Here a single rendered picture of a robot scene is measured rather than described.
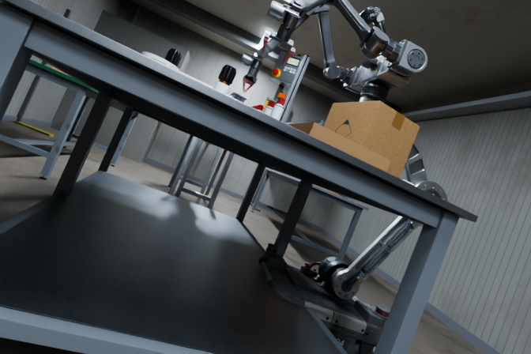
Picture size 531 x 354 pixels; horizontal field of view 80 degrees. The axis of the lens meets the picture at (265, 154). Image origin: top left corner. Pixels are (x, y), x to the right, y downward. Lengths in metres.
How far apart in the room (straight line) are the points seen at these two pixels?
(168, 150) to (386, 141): 5.50
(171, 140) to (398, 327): 5.77
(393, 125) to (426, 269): 0.54
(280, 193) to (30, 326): 6.01
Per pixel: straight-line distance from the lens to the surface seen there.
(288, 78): 2.09
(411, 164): 1.86
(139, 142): 6.00
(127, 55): 0.73
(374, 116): 1.27
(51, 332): 0.90
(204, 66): 6.63
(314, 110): 6.84
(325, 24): 2.05
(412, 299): 1.12
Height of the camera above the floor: 0.70
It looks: 3 degrees up
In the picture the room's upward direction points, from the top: 23 degrees clockwise
